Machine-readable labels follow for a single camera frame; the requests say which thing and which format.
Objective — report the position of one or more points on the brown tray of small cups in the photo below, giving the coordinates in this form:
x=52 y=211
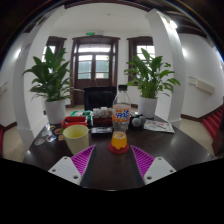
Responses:
x=102 y=116

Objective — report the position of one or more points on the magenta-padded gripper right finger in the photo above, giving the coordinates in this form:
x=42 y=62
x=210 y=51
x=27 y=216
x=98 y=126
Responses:
x=160 y=168

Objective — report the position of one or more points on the printed magazine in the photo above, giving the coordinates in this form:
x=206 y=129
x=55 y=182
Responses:
x=158 y=126

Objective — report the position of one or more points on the dark wooden framed window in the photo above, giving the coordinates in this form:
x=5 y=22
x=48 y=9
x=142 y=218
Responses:
x=46 y=50
x=145 y=50

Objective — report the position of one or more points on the green box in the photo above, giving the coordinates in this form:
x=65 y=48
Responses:
x=80 y=113

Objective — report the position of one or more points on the dark wooden glazed double door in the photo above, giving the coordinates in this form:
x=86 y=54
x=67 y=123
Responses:
x=93 y=66

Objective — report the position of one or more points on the potted plant in white pot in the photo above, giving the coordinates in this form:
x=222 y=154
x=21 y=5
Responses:
x=55 y=111
x=146 y=106

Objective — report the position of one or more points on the green exit sign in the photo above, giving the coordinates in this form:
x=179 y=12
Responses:
x=90 y=33

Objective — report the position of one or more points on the clear orange soda bottle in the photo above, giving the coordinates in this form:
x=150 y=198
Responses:
x=121 y=116

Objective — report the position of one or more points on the pale yellow plastic mug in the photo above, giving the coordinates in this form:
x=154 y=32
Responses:
x=76 y=141

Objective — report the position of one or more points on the red box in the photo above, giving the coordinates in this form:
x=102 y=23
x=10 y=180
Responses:
x=75 y=120

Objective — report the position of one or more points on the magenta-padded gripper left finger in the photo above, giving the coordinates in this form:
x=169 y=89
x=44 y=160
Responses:
x=65 y=168

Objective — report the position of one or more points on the red carpeted staircase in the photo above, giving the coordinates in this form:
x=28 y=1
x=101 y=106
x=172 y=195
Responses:
x=1 y=141
x=213 y=125

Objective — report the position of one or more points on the flat black device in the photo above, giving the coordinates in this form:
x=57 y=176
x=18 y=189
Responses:
x=101 y=130

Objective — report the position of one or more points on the black chair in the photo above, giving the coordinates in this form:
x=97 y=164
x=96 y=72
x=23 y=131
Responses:
x=100 y=98

